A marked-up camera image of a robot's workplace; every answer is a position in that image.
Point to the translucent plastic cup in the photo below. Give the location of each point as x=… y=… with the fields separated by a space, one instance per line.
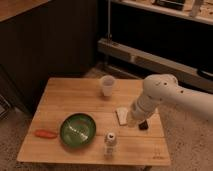
x=107 y=83

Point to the black rectangular block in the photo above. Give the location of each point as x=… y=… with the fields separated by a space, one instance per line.
x=144 y=125

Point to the small clear bottle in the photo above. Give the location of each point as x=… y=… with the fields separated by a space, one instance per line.
x=110 y=143

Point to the white rectangular block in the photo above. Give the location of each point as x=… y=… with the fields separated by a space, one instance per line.
x=121 y=113

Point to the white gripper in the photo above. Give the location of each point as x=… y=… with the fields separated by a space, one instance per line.
x=142 y=109

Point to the orange carrot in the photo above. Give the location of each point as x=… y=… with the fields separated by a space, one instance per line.
x=45 y=134

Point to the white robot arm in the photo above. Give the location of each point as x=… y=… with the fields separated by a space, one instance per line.
x=159 y=88

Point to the wooden table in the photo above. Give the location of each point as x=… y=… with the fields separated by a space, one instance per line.
x=65 y=96

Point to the metal shelf rail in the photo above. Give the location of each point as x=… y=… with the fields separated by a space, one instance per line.
x=184 y=73

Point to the green bowl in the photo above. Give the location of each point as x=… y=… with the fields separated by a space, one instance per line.
x=77 y=130

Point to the vertical metal pole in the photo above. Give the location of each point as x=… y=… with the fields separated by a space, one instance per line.
x=108 y=20

